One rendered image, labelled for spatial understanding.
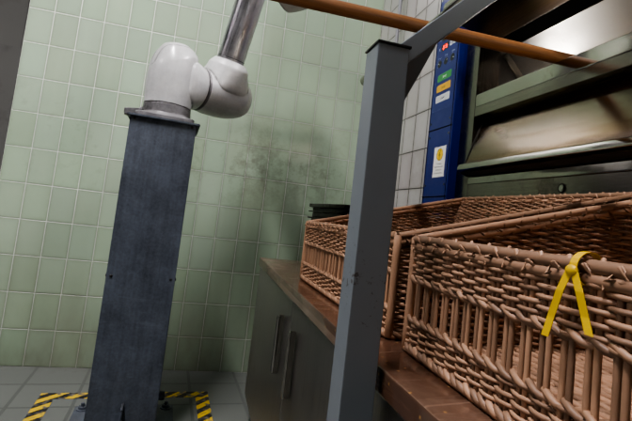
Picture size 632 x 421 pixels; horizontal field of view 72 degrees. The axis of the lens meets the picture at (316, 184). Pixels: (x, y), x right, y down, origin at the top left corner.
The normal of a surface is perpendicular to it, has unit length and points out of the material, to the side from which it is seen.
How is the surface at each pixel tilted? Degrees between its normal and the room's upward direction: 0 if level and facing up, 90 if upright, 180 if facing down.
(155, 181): 90
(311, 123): 90
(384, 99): 90
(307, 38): 90
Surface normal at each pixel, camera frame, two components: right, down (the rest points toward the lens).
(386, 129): 0.25, -0.05
